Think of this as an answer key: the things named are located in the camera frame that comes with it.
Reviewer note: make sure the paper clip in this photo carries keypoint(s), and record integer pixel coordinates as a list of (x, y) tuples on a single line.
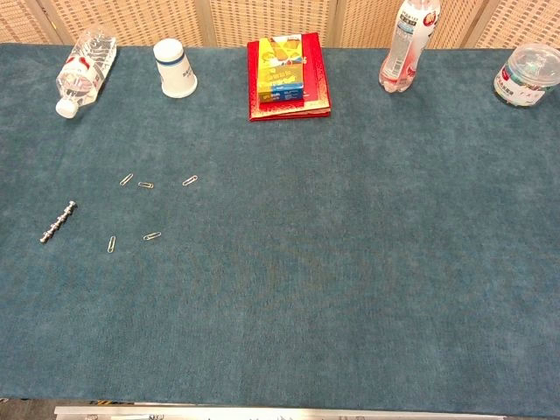
[(145, 185), (151, 236), (112, 244), (126, 179), (190, 180)]

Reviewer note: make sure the teal felt table mat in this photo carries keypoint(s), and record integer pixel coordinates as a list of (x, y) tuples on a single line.
[(306, 262)]

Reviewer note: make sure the red hardcover book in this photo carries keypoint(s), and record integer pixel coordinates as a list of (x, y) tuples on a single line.
[(317, 87)]

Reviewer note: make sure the yellow cardboard box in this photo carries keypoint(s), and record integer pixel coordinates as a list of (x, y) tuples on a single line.
[(280, 70)]

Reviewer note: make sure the white paper cup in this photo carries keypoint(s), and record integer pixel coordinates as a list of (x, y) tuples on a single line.
[(175, 70)]

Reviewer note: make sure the woven rattan folding screen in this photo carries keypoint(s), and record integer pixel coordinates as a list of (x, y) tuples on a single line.
[(262, 17)]

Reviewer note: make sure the pink drink bottle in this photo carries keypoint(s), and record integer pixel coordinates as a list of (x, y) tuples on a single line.
[(404, 52)]

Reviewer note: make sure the clear water bottle red label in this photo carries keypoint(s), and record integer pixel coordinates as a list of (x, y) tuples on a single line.
[(83, 74)]

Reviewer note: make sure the clear round plastic jar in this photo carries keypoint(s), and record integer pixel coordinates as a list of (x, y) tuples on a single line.
[(525, 74)]

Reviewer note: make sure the aluminium rail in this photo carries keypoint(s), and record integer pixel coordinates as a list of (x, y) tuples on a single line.
[(262, 412)]

